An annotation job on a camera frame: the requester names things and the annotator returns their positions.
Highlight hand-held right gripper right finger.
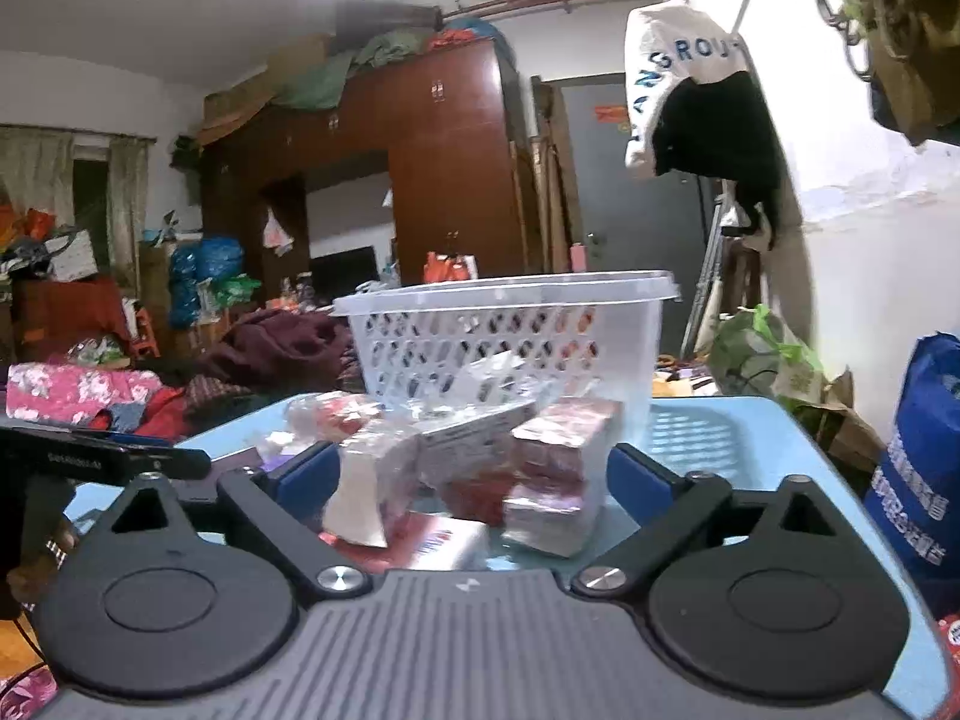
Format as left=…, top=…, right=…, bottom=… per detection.
left=570, top=444, right=863, bottom=605

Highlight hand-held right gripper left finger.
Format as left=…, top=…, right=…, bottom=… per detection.
left=79, top=441, right=372, bottom=605

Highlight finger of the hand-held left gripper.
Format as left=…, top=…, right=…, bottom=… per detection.
left=0, top=426, right=212, bottom=479

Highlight purple box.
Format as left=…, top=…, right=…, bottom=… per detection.
left=217, top=441, right=301, bottom=478

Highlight white and red packet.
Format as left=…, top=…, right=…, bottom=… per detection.
left=322, top=427, right=421, bottom=548

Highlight clear red white packet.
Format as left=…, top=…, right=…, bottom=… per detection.
left=287, top=392, right=385, bottom=452

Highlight pink packet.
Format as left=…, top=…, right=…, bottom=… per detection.
left=510, top=396, right=625, bottom=481
left=501, top=478, right=595, bottom=557

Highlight white red box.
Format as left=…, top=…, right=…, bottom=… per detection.
left=322, top=511, right=490, bottom=572

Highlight red round packet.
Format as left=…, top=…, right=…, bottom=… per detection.
left=441, top=474, right=512, bottom=527

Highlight white medicine box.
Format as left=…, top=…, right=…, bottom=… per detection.
left=416, top=399, right=542, bottom=485

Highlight white blister packet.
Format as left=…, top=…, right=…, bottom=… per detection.
left=448, top=351, right=527, bottom=407

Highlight translucent plastic basket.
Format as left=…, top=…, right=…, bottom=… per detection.
left=330, top=270, right=680, bottom=466

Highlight pink floral blanket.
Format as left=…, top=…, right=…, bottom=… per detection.
left=4, top=360, right=185, bottom=437

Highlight maroon cloth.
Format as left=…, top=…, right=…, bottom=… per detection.
left=198, top=307, right=355, bottom=392

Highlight red armchair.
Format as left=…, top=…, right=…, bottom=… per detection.
left=13, top=274, right=137, bottom=362

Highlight green plastic bag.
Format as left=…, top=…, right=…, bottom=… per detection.
left=708, top=304, right=827, bottom=415

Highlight white handbag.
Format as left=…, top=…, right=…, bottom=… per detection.
left=45, top=229, right=99, bottom=283

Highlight black television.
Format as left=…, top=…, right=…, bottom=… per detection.
left=309, top=245, right=380, bottom=305

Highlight metal ladder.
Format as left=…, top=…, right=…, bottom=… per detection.
left=678, top=193, right=740, bottom=362

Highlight blue plastic sack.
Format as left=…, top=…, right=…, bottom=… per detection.
left=168, top=235, right=245, bottom=328

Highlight brown paper bag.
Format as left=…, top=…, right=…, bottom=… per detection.
left=814, top=370, right=887, bottom=475

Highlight pink plastic bag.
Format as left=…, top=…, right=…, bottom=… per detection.
left=262, top=206, right=296, bottom=257

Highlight red and white plastic bag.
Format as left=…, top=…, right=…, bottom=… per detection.
left=423, top=250, right=481, bottom=287

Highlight patterned curtain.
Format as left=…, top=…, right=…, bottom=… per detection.
left=109, top=136, right=152, bottom=272
left=0, top=124, right=76, bottom=227

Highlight blue printed bag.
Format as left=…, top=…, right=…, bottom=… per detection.
left=862, top=330, right=960, bottom=602

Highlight grey door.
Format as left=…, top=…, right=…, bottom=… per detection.
left=559, top=75, right=722, bottom=361

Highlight wooden sticks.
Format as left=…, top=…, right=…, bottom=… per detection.
left=529, top=75, right=572, bottom=272

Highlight brown wooden wardrobe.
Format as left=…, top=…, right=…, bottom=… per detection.
left=199, top=37, right=542, bottom=310

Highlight black garment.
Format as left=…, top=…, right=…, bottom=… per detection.
left=651, top=72, right=785, bottom=253

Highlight red snack packet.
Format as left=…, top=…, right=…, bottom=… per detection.
left=937, top=611, right=960, bottom=685

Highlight green tarp bundle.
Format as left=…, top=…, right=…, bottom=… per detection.
left=273, top=25, right=445, bottom=110

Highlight hanging cables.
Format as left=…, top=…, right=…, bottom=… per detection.
left=814, top=0, right=960, bottom=148

